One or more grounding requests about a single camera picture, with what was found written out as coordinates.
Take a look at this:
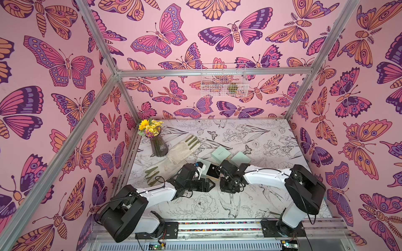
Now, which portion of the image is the beige garden glove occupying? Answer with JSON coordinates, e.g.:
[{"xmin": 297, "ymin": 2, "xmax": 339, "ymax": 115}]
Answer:
[
  {"xmin": 166, "ymin": 134, "xmax": 201, "ymax": 164},
  {"xmin": 144, "ymin": 158, "xmax": 183, "ymax": 187}
]

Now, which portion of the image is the white wire basket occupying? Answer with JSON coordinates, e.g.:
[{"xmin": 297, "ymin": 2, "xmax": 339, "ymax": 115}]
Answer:
[{"xmin": 199, "ymin": 68, "xmax": 249, "ymax": 98}]

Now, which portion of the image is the beige garden glove near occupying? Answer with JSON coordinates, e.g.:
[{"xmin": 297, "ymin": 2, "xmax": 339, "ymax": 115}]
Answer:
[{"xmin": 144, "ymin": 158, "xmax": 183, "ymax": 187}]

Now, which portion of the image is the mint jewelry box right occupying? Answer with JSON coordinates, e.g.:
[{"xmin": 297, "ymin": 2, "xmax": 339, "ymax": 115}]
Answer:
[{"xmin": 230, "ymin": 152, "xmax": 251, "ymax": 167}]

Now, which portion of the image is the beige garden glove far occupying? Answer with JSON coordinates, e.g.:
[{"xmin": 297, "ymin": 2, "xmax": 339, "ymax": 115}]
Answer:
[{"xmin": 166, "ymin": 134, "xmax": 201, "ymax": 164}]

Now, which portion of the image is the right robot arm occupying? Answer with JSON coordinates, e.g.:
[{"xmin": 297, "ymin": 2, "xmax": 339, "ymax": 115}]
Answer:
[{"xmin": 216, "ymin": 160, "xmax": 327, "ymax": 236}]

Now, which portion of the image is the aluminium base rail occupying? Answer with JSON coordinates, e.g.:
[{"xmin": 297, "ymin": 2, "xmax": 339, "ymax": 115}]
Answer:
[{"xmin": 90, "ymin": 218, "xmax": 349, "ymax": 242}]

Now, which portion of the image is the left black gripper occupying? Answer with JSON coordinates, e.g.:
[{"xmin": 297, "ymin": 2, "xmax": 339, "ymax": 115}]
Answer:
[{"xmin": 184, "ymin": 178, "xmax": 216, "ymax": 192}]

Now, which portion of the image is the yellow flower bouquet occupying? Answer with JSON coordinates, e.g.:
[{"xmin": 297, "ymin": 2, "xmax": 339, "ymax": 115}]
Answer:
[{"xmin": 138, "ymin": 118, "xmax": 163, "ymax": 138}]

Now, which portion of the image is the glass vase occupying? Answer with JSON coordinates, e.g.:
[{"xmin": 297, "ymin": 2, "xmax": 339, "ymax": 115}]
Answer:
[{"xmin": 150, "ymin": 135, "xmax": 169, "ymax": 158}]

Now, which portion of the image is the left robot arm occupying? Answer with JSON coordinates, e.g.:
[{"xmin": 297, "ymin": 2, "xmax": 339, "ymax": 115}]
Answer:
[{"xmin": 99, "ymin": 162, "xmax": 215, "ymax": 243}]

